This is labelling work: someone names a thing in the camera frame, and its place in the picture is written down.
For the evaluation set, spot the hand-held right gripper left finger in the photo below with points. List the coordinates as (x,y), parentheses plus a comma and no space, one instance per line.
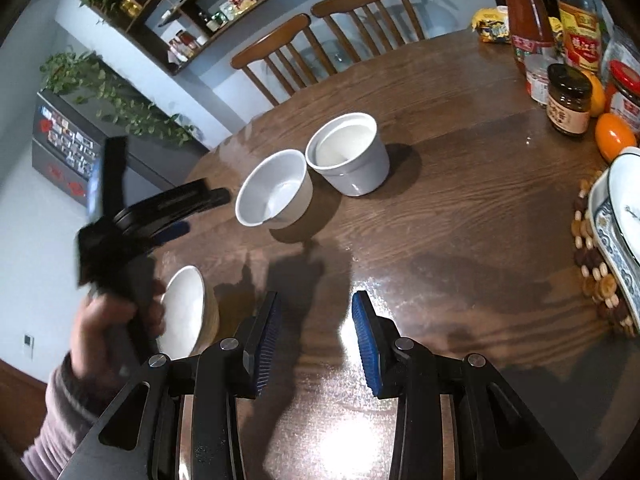
(267,345)

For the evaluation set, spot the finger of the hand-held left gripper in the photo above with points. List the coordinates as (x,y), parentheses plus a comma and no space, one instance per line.
(112,180)
(175,202)

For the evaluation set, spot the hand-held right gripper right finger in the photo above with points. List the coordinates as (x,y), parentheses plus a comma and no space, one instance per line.
(367,345)

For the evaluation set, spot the large white bowl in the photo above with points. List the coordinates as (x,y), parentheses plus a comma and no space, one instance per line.
(182,310)

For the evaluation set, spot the medium white bowl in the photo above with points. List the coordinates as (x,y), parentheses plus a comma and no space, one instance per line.
(272,185)

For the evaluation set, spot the small white straight-sided bowl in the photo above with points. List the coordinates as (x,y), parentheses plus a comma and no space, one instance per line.
(350,160)

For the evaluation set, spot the person's left forearm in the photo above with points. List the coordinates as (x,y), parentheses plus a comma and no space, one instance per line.
(55,425)

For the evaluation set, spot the person's left hand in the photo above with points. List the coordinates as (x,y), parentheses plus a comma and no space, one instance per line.
(100,340)

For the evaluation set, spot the diamond red paper decoration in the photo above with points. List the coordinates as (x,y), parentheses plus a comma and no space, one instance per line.
(75,191)

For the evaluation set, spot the grey refrigerator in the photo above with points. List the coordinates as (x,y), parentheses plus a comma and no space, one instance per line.
(60,160)

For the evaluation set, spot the round red paper decoration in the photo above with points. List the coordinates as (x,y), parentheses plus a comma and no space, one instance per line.
(56,174)

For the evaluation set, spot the group of fridge photo magnets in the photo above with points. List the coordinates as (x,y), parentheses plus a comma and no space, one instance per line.
(65,132)

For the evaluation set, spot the trailing green vine plant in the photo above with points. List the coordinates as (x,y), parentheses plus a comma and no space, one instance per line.
(115,105)

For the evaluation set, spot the row of jars and bottles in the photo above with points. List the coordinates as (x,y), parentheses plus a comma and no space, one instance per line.
(185,45)

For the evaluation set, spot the wooden bead trivet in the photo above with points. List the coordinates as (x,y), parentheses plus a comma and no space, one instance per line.
(590,265)

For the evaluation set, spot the blue-rimmed white dish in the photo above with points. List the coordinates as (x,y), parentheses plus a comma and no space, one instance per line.
(607,240)

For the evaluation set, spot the small painted white bowl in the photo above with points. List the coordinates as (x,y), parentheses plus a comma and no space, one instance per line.
(630,195)

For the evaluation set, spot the brown sauce jar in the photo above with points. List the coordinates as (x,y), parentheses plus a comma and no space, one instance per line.
(567,105)

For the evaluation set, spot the orange fruit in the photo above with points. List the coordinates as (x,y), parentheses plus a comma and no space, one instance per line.
(615,137)

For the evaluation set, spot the yellow citrus fruit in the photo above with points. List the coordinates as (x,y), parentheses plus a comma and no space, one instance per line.
(597,97)

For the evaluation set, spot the yellow snack packet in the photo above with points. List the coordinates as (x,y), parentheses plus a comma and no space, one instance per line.
(490,25)

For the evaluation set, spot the red-lid jar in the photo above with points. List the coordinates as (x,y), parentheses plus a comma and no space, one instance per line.
(625,105)

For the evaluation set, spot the red sauce bottle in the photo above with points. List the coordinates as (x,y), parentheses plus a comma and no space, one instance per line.
(525,10)

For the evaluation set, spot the yellow-label oil bottle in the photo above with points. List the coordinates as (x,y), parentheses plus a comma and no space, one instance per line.
(580,35)

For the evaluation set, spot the white wall socket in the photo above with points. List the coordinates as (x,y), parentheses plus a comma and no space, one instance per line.
(28,344)

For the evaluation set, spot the dark wooden wall shelf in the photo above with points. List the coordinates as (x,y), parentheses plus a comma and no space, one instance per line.
(174,67)

